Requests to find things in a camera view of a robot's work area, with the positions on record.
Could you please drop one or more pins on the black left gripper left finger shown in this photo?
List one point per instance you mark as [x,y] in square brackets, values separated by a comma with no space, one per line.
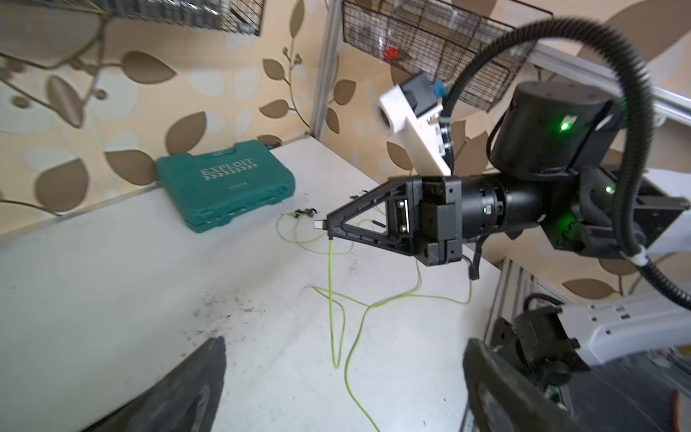
[186,399]

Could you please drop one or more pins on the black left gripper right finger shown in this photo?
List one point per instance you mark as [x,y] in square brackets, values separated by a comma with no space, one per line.
[501,399]

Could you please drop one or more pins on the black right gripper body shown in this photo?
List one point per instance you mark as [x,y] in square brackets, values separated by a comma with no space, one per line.
[436,216]

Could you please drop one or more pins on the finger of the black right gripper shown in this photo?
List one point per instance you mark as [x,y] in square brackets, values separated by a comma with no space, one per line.
[385,196]
[400,244]

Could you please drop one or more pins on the green wired earphones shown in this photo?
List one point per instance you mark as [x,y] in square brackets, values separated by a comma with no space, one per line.
[286,227]

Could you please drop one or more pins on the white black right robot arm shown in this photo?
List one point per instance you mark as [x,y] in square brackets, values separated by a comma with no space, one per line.
[568,159]

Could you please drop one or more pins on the green plastic tool case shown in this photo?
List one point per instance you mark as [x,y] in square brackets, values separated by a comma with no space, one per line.
[212,189]

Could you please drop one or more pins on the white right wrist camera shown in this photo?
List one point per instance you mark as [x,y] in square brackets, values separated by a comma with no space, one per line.
[410,111]

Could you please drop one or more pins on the black wire basket right wall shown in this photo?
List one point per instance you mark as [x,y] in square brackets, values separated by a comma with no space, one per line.
[439,39]

